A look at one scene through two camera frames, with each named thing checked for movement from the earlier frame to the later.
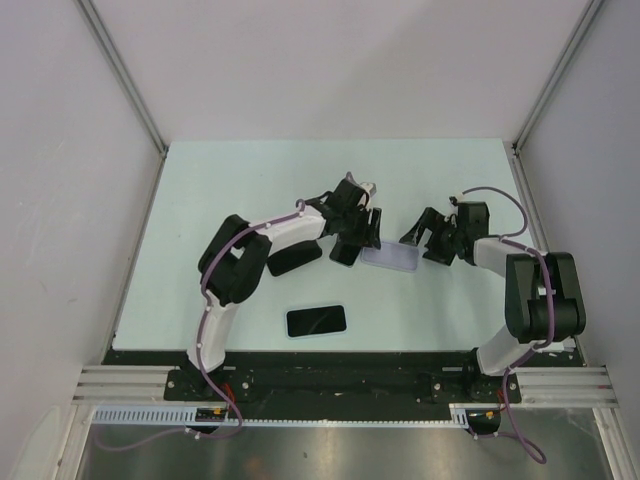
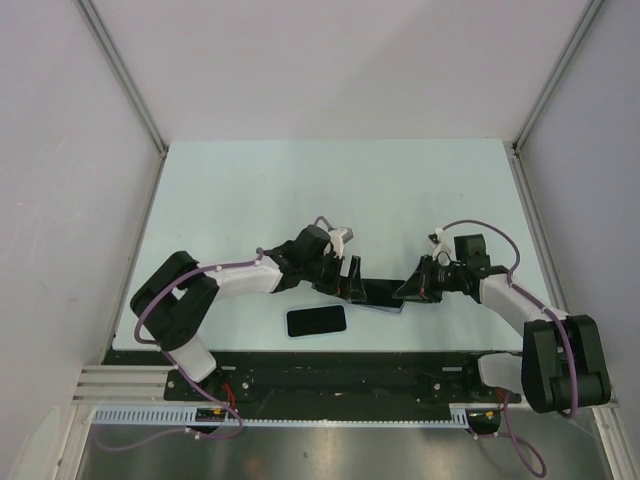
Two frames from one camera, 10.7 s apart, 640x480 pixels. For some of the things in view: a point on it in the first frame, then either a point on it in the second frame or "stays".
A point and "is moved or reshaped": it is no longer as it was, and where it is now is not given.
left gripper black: [363, 236] to [333, 286]
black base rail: [327, 377] stays
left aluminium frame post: [125, 77] stays
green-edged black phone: [345, 253] is moved or reshaped
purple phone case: [395, 256] to [380, 308]
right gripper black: [434, 222] to [420, 285]
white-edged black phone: [316, 321] stays
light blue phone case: [316, 320] stays
